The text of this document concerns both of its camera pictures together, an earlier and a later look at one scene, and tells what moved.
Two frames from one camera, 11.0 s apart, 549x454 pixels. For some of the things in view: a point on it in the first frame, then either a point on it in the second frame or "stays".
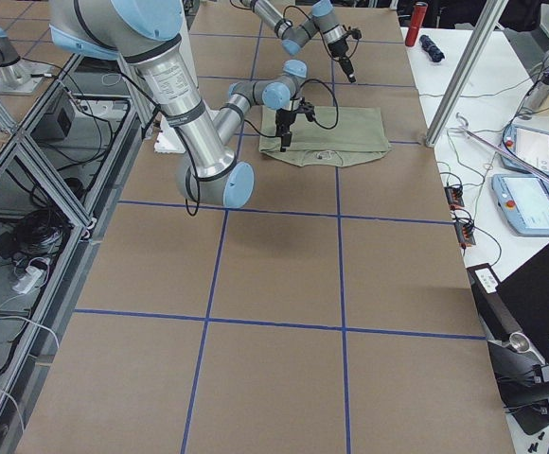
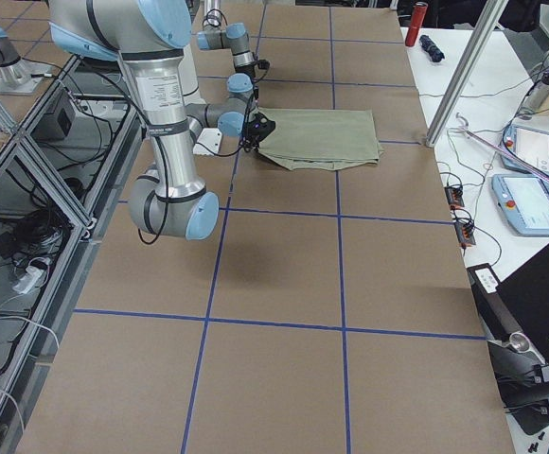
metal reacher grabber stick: x=512 y=156 stays
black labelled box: x=483 y=280 stays
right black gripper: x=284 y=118 to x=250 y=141
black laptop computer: x=542 y=298 stays
